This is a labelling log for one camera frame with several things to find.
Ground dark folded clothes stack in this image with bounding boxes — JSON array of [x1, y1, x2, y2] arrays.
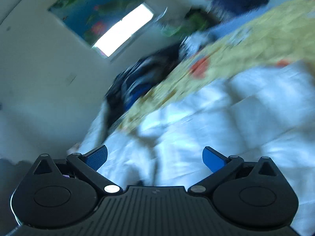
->
[[105, 42, 181, 128]]

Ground yellow cartoon bed quilt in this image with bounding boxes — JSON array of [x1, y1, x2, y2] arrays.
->
[[118, 0, 314, 132]]

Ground lotus print roller blind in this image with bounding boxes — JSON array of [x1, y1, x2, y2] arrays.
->
[[48, 0, 144, 46]]

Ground window with aluminium frame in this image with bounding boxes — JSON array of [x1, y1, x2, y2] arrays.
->
[[93, 4, 154, 57]]

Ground white quilted down jacket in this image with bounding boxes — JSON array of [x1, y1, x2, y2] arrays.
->
[[78, 61, 314, 235]]

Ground light blue knitted blanket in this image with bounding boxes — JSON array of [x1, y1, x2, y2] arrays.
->
[[209, 7, 271, 39]]

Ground crumpled black white plastic bag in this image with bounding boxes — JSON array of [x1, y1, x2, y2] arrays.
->
[[179, 32, 215, 59]]

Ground green plastic stool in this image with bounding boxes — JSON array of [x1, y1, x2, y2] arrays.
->
[[161, 8, 220, 39]]

